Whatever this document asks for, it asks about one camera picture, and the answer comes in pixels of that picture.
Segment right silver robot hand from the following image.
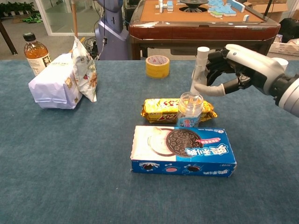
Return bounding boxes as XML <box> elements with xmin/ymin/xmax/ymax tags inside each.
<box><xmin>193</xmin><ymin>44</ymin><xmax>289</xmax><ymax>98</ymax></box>

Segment white cylindrical tube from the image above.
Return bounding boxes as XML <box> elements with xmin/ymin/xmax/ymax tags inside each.
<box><xmin>190</xmin><ymin>46</ymin><xmax>210</xmax><ymax>97</ymax></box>

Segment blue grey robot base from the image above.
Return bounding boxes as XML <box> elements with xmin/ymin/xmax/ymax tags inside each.
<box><xmin>94</xmin><ymin>0</ymin><xmax>129</xmax><ymax>61</ymax></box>

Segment white floral paper cup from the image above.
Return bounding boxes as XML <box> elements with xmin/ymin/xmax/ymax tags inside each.
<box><xmin>275</xmin><ymin>57</ymin><xmax>289</xmax><ymax>70</ymax></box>

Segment white plastic basket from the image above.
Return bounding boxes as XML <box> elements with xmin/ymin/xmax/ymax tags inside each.
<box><xmin>268</xmin><ymin>38</ymin><xmax>299</xmax><ymax>56</ymax></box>

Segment cardboard box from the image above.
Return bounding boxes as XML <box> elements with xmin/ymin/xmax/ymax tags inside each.
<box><xmin>245</xmin><ymin>0</ymin><xmax>292</xmax><ymax>23</ymax></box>

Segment brown mahjong table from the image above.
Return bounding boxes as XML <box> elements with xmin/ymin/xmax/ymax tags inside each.
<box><xmin>128</xmin><ymin>0</ymin><xmax>281</xmax><ymax>61</ymax></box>

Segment black mahjong table centre dome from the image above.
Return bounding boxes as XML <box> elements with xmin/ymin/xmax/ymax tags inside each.
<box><xmin>179</xmin><ymin>0</ymin><xmax>210</xmax><ymax>12</ymax></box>

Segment clear plastic jar blue label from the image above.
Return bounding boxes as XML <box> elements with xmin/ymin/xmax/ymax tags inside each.
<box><xmin>177</xmin><ymin>91</ymin><xmax>204</xmax><ymax>128</ymax></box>

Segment yellow tape roll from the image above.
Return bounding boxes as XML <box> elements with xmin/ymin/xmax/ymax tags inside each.
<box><xmin>145</xmin><ymin>55</ymin><xmax>171</xmax><ymax>79</ymax></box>

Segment yellow biscuit pack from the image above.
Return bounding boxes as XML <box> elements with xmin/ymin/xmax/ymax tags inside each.
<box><xmin>140</xmin><ymin>98</ymin><xmax>218</xmax><ymax>124</ymax></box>

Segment blue Oreo cookie box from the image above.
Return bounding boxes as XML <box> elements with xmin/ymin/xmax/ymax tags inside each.
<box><xmin>130</xmin><ymin>125</ymin><xmax>237</xmax><ymax>177</ymax></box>

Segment white printed snack bag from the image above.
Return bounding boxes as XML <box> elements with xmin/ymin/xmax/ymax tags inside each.
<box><xmin>71</xmin><ymin>29</ymin><xmax>98</xmax><ymax>103</ymax></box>

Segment wooden pole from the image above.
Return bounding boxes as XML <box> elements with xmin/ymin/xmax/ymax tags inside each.
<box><xmin>71</xmin><ymin>0</ymin><xmax>78</xmax><ymax>38</ymax></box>

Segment white paper bag package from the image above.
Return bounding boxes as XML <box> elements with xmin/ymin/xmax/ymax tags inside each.
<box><xmin>28</xmin><ymin>53</ymin><xmax>83</xmax><ymax>110</ymax></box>

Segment blue felt table cover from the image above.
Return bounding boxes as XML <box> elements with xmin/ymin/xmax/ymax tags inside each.
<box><xmin>0</xmin><ymin>59</ymin><xmax>299</xmax><ymax>224</ymax></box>

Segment brown tea bottle black cap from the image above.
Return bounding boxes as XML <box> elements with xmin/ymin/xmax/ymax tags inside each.
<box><xmin>22</xmin><ymin>32</ymin><xmax>51</xmax><ymax>77</ymax></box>

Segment green potted plants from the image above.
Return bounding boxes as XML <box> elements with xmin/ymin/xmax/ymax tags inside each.
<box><xmin>0</xmin><ymin>1</ymin><xmax>36</xmax><ymax>17</ymax></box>

